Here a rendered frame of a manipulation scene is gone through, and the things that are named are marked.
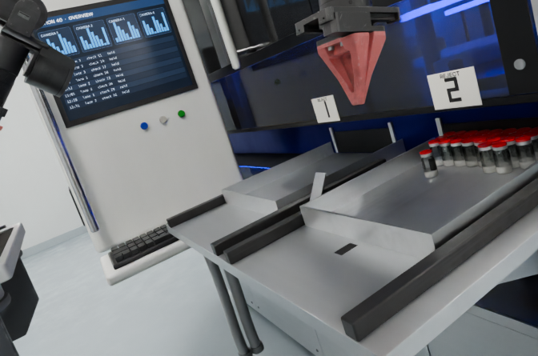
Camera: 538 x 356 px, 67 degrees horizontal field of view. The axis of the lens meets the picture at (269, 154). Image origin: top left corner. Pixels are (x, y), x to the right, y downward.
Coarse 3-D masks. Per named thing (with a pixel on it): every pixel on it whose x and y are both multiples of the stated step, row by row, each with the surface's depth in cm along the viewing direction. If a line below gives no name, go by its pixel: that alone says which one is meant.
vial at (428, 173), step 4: (420, 156) 70; (424, 156) 69; (428, 156) 68; (432, 156) 69; (424, 160) 69; (428, 160) 69; (432, 160) 69; (424, 164) 69; (428, 164) 69; (432, 164) 69; (424, 168) 69; (428, 168) 69; (432, 168) 69; (436, 168) 69; (424, 172) 70; (428, 172) 69; (432, 172) 69; (436, 172) 69; (428, 176) 69; (432, 176) 69
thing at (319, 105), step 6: (330, 96) 91; (312, 102) 98; (318, 102) 96; (330, 102) 92; (318, 108) 96; (324, 108) 94; (330, 108) 93; (336, 108) 91; (318, 114) 97; (324, 114) 95; (330, 114) 93; (336, 114) 92; (318, 120) 98; (324, 120) 96; (330, 120) 94; (336, 120) 92
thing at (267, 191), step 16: (400, 144) 88; (288, 160) 104; (304, 160) 107; (320, 160) 108; (336, 160) 102; (352, 160) 97; (368, 160) 84; (256, 176) 100; (272, 176) 102; (288, 176) 102; (304, 176) 97; (336, 176) 80; (224, 192) 95; (240, 192) 98; (256, 192) 97; (272, 192) 92; (288, 192) 88; (304, 192) 76; (256, 208) 82; (272, 208) 75
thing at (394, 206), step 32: (416, 160) 79; (352, 192) 71; (384, 192) 70; (416, 192) 65; (448, 192) 61; (480, 192) 58; (512, 192) 50; (320, 224) 62; (352, 224) 55; (384, 224) 49; (416, 224) 54; (448, 224) 45; (416, 256) 47
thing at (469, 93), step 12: (444, 72) 65; (456, 72) 63; (468, 72) 61; (432, 84) 67; (444, 84) 65; (468, 84) 62; (432, 96) 68; (444, 96) 66; (456, 96) 64; (468, 96) 63; (444, 108) 67
